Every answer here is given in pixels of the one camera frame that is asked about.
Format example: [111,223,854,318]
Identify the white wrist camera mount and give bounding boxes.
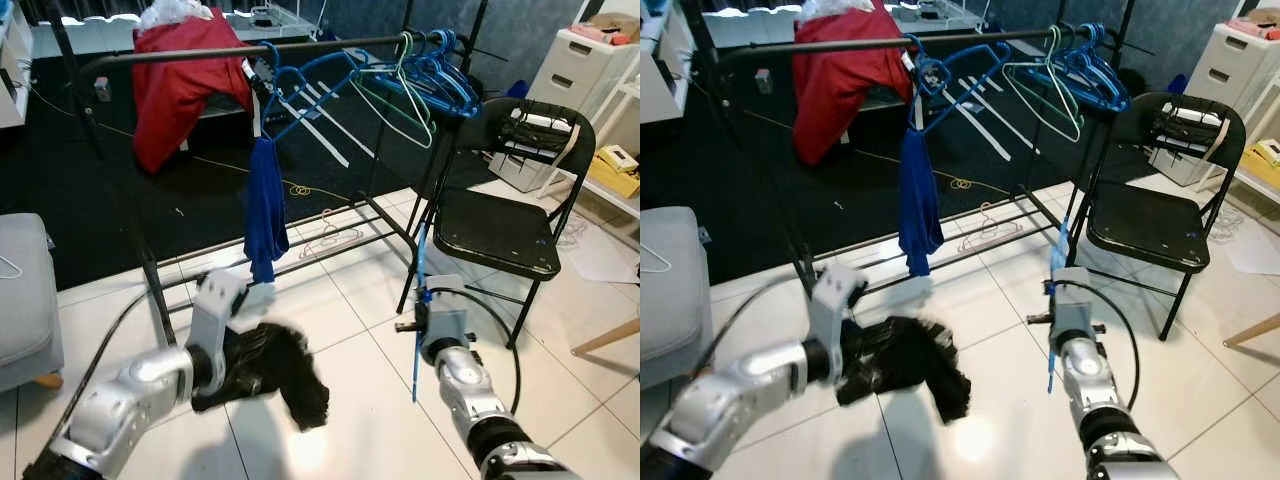
[415,275,473,363]
[808,262,869,361]
[1045,266,1096,346]
[188,268,251,396]

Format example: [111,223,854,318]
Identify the pink wire hanger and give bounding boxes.
[300,207,366,263]
[955,200,1026,256]

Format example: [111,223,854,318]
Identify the royal blue garment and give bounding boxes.
[243,135,291,284]
[897,128,946,278]

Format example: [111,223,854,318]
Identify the white paper sheet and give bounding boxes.
[1225,215,1280,276]
[560,225,640,286]

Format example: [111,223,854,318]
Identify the grey upholstered ottoman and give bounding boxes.
[0,213,66,393]
[640,205,716,391]

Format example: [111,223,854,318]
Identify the black metal clothes rack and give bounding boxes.
[45,0,491,346]
[690,0,1136,301]

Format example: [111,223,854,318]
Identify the white drawer cabinet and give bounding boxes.
[1185,20,1280,186]
[495,25,640,196]

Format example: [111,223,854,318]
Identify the red cloth cover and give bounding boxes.
[132,8,256,174]
[793,5,916,166]

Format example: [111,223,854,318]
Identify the white flat slat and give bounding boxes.
[300,82,379,161]
[965,75,1041,156]
[940,80,1013,163]
[272,88,351,169]

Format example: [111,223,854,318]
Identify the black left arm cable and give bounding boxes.
[690,280,816,471]
[40,285,201,466]

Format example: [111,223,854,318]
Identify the yellow flat box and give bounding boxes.
[585,145,640,199]
[1240,138,1280,191]

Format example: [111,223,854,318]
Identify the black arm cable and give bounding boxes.
[455,285,523,416]
[1090,280,1143,411]
[40,285,201,466]
[690,280,816,471]

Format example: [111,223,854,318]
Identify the light wooden leg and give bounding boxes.
[572,318,640,358]
[1222,312,1280,349]

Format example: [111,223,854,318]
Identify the white plastic bag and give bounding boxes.
[800,0,881,23]
[140,0,216,29]

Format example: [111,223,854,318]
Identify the white low platform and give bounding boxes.
[690,5,986,46]
[30,8,331,61]

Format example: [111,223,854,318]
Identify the black folding chair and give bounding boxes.
[1065,92,1249,343]
[397,97,598,349]

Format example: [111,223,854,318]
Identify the black white machine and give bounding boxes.
[243,55,276,136]
[898,45,931,131]

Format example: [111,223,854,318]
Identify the black knit garment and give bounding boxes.
[235,320,331,433]
[860,315,973,426]

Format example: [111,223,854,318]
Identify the black floor carpet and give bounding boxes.
[0,45,521,291]
[640,40,1181,281]

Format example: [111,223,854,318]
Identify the thin yellow cord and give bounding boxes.
[740,105,986,193]
[20,85,351,201]

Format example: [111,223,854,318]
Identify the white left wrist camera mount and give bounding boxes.
[188,268,251,396]
[808,262,869,361]

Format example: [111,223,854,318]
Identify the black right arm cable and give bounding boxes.
[455,285,523,416]
[1090,280,1143,411]

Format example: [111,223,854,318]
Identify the white shelf unit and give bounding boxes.
[640,0,691,126]
[0,0,31,129]

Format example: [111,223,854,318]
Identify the black white striped bundle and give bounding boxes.
[497,108,581,166]
[1150,105,1231,161]

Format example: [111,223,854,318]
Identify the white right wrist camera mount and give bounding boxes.
[1045,266,1096,346]
[415,275,473,363]

